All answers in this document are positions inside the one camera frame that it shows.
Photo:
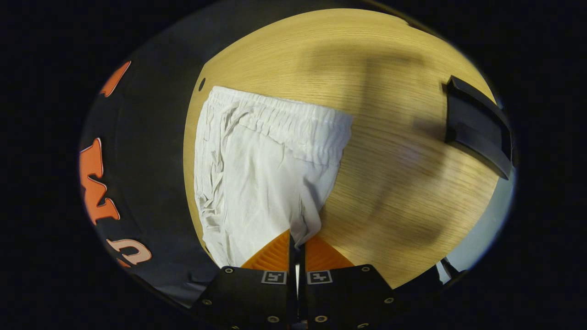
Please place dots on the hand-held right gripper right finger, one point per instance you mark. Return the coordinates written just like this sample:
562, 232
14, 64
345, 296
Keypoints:
344, 293

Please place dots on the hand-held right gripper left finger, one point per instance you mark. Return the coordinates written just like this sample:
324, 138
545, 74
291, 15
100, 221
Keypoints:
257, 293

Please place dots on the white jeans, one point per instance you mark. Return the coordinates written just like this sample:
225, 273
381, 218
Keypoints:
257, 183

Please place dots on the black backdrop cloth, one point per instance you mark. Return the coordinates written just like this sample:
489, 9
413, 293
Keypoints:
151, 160

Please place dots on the black chair back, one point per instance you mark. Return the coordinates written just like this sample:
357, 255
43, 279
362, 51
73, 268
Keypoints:
477, 123

